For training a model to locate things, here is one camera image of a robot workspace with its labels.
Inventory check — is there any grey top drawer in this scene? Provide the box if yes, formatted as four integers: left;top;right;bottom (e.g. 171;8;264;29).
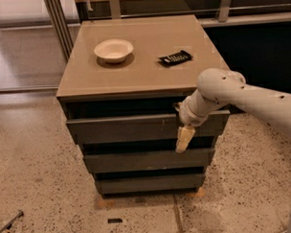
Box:
65;109;233;145

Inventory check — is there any grey middle drawer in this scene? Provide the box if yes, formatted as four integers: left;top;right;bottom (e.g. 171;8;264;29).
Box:
83;148;214;173

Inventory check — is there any grey drawer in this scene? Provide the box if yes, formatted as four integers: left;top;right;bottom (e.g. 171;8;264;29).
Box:
65;109;233;145
95;174;205;195
83;148;214;173

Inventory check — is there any white ceramic bowl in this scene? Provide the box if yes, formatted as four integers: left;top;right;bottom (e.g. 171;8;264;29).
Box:
95;38;134;64

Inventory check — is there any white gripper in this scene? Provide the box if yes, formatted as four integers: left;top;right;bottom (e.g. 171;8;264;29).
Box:
174;99;210;152

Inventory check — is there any metal railing frame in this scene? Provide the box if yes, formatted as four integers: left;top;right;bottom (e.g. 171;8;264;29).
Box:
43;0;291;57

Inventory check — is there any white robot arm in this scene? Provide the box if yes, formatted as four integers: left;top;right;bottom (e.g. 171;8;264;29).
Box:
176;68;291;233

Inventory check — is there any black remote control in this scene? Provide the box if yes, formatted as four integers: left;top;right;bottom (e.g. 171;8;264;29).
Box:
159;50;193;67

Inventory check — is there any grey drawer cabinet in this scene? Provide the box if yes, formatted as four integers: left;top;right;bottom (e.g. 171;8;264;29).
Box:
53;12;244;201

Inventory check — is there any grey bottom drawer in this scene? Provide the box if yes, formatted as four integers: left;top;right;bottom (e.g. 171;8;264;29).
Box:
95;174;205;195

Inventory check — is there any metal tool on floor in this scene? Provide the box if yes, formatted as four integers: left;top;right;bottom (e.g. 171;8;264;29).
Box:
0;210;24;233

